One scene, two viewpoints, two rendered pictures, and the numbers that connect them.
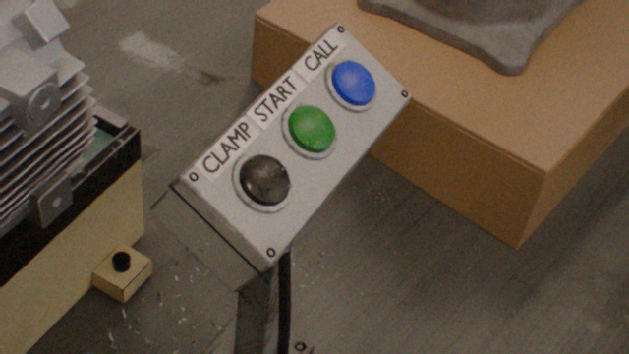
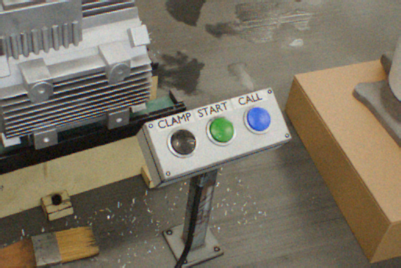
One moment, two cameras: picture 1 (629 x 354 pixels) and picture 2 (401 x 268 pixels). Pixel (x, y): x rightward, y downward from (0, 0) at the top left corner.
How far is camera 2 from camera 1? 0.33 m
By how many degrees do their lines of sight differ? 22
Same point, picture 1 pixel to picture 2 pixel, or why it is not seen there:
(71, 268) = (129, 159)
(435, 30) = (384, 122)
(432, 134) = (348, 176)
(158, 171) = not seen: hidden behind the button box
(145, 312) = (157, 197)
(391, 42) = (356, 119)
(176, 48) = (256, 79)
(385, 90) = (276, 129)
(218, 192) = (158, 137)
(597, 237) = not seen: outside the picture
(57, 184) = (121, 111)
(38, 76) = (121, 58)
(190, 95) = not seen: hidden behind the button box
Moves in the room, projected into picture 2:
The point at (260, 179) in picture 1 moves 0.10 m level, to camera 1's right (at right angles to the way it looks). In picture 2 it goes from (179, 139) to (251, 188)
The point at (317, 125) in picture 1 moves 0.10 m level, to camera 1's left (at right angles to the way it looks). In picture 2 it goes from (224, 129) to (159, 87)
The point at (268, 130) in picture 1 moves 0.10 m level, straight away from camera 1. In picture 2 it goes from (200, 121) to (245, 77)
